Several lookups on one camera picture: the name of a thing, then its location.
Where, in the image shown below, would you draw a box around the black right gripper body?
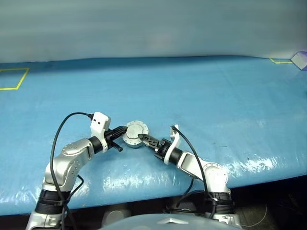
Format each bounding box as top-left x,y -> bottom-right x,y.
154,138 -> 172,164

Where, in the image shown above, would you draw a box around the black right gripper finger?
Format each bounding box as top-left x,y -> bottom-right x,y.
143,141 -> 158,152
137,133 -> 161,147

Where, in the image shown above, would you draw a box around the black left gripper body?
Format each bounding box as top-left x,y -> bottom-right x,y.
104,128 -> 117,149

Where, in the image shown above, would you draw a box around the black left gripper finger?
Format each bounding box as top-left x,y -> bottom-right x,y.
108,141 -> 124,152
111,126 -> 128,138

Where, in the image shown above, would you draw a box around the silver motor lid circuit board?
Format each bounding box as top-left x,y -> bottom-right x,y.
126,120 -> 150,142

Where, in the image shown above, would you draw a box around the silver motor housing copper windings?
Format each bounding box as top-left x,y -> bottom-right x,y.
121,134 -> 146,150

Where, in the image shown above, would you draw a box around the dark rounded shape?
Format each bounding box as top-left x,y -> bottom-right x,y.
165,190 -> 207,215

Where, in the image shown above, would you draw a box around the grey rounded shape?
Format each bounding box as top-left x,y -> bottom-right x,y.
102,203 -> 132,227

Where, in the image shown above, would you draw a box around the silver robot torso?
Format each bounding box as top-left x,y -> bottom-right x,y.
98,212 -> 242,230

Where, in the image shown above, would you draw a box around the yellow tape square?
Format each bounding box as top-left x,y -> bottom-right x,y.
0,68 -> 30,92

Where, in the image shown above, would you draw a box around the white purple box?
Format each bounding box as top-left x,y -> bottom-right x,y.
290,50 -> 307,71

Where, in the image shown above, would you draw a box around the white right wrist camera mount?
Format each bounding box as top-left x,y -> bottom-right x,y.
165,124 -> 181,165

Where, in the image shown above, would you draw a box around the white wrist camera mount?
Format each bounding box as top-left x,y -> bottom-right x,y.
90,112 -> 112,154
165,124 -> 181,165

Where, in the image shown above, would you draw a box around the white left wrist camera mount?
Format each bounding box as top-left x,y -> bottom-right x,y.
90,112 -> 112,154

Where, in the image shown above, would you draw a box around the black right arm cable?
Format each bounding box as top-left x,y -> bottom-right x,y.
171,126 -> 217,219

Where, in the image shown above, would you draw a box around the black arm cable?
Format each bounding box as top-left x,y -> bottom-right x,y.
171,126 -> 217,219
49,112 -> 94,230

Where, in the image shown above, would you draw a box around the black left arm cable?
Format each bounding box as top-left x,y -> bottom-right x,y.
49,112 -> 94,230

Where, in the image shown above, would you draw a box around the thin white floor wire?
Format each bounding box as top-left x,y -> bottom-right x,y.
241,204 -> 268,228

